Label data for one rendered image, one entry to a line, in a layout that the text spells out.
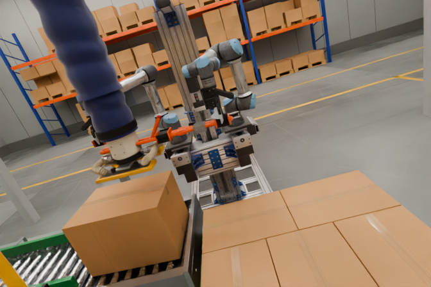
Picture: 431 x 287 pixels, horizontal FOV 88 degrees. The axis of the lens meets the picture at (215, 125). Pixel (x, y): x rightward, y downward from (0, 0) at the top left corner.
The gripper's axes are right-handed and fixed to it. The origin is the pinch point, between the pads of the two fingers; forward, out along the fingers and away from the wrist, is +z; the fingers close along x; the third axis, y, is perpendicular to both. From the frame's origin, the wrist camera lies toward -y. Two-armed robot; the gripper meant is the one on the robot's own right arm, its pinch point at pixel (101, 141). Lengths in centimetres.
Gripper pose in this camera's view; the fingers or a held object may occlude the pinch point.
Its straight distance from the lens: 181.5
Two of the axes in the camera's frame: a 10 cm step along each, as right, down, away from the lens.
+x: 0.2, -3.2, 9.5
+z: 2.9, 9.1, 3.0
